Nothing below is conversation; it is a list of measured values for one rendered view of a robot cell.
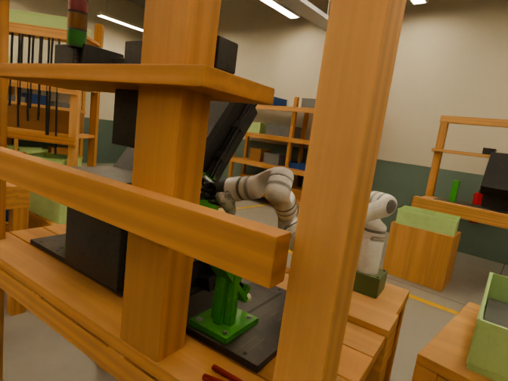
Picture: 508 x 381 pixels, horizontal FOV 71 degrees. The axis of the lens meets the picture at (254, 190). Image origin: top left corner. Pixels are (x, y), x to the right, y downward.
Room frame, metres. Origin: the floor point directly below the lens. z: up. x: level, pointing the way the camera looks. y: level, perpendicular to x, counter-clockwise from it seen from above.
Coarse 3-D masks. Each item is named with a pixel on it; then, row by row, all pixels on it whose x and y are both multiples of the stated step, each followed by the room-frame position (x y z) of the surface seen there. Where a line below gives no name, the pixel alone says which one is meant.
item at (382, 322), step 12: (288, 276) 1.32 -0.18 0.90; (348, 312) 1.08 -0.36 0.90; (360, 312) 1.09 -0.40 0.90; (372, 312) 1.10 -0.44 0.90; (384, 312) 1.11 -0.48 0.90; (360, 324) 1.04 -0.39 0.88; (372, 324) 1.02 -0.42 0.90; (384, 324) 1.03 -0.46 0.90; (396, 324) 1.09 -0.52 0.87; (384, 348) 1.00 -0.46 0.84; (384, 360) 1.01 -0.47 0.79
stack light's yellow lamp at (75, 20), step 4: (68, 12) 1.02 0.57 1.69; (72, 12) 1.02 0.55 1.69; (76, 12) 1.02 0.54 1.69; (68, 16) 1.02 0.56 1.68; (72, 16) 1.02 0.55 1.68; (76, 16) 1.02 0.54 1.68; (80, 16) 1.02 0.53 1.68; (84, 16) 1.03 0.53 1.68; (68, 20) 1.02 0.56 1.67; (72, 20) 1.02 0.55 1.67; (76, 20) 1.02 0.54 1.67; (80, 20) 1.02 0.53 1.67; (84, 20) 1.03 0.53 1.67; (68, 24) 1.02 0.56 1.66; (72, 24) 1.02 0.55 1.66; (76, 24) 1.02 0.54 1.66; (80, 24) 1.02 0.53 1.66; (84, 24) 1.03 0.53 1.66; (68, 28) 1.02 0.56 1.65; (72, 28) 1.02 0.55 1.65; (76, 28) 1.02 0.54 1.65; (80, 28) 1.02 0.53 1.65; (84, 28) 1.03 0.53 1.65
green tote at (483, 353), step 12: (492, 276) 1.51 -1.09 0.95; (504, 276) 1.49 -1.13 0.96; (492, 288) 1.50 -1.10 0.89; (504, 288) 1.48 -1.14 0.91; (504, 300) 1.47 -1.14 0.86; (480, 312) 1.08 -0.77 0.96; (480, 324) 1.02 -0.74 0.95; (492, 324) 1.00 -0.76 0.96; (480, 336) 1.02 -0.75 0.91; (492, 336) 1.00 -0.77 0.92; (504, 336) 0.99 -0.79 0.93; (480, 348) 1.02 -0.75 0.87; (492, 348) 1.00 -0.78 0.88; (504, 348) 0.98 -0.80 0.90; (468, 360) 1.04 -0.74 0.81; (480, 360) 1.01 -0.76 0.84; (492, 360) 0.99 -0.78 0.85; (504, 360) 0.98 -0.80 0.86; (480, 372) 1.01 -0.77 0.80; (492, 372) 0.99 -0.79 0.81; (504, 372) 0.97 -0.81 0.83
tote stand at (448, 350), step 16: (464, 320) 1.37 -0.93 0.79; (448, 336) 1.22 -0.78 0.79; (464, 336) 1.23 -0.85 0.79; (432, 352) 1.10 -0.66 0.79; (448, 352) 1.11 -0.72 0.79; (464, 352) 1.12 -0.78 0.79; (416, 368) 1.08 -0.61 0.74; (432, 368) 1.04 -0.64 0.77; (448, 368) 1.02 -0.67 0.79; (464, 368) 1.03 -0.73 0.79
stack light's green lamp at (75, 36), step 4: (68, 32) 1.02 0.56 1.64; (72, 32) 1.02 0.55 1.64; (76, 32) 1.02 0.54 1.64; (80, 32) 1.02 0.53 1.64; (84, 32) 1.04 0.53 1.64; (68, 36) 1.02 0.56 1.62; (72, 36) 1.02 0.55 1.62; (76, 36) 1.02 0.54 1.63; (80, 36) 1.02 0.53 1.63; (84, 36) 1.03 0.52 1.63; (68, 40) 1.02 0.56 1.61; (72, 40) 1.02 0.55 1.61; (76, 40) 1.02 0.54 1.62; (80, 40) 1.02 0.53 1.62; (84, 40) 1.03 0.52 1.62; (68, 44) 1.02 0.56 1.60; (72, 44) 1.02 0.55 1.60; (76, 44) 1.02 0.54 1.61; (80, 44) 1.02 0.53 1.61
